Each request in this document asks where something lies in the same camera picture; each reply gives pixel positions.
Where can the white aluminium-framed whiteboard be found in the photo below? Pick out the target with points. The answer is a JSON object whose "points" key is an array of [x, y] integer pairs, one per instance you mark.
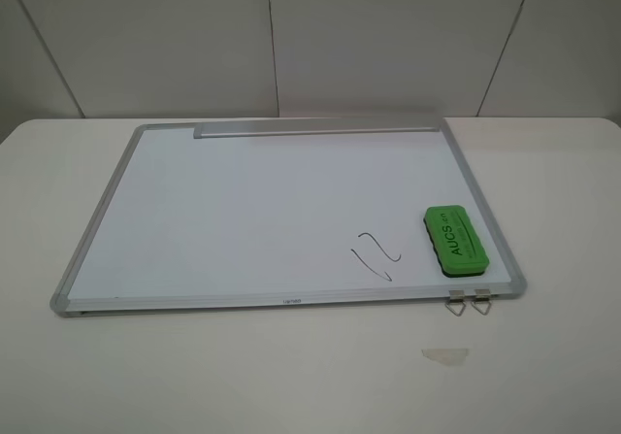
{"points": [[230, 223]]}

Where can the left metal hanging clip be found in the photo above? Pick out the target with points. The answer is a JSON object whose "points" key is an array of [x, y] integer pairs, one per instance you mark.
{"points": [[456, 302]]}

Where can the right metal hanging clip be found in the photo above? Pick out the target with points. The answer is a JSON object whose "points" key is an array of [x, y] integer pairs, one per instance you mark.
{"points": [[482, 301]]}

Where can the green whiteboard eraser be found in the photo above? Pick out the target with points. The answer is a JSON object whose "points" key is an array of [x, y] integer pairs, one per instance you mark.
{"points": [[455, 242]]}

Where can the metal hanging clip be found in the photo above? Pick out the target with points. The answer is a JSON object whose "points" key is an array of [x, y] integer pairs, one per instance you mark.
{"points": [[456, 302], [482, 301]]}

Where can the clear tape piece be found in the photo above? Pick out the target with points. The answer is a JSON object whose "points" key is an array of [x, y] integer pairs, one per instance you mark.
{"points": [[447, 357]]}

